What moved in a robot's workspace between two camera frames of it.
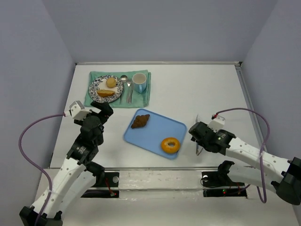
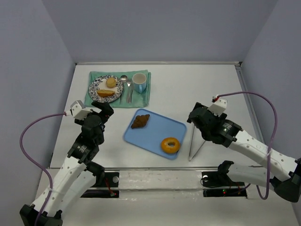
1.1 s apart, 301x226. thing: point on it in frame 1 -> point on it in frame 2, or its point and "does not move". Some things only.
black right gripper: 196,131 -> 196,117
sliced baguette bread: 105,92 does not move
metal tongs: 198,150 -> 190,157
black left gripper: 101,107 does not move
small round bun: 111,82 does not move
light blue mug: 139,80 does not move
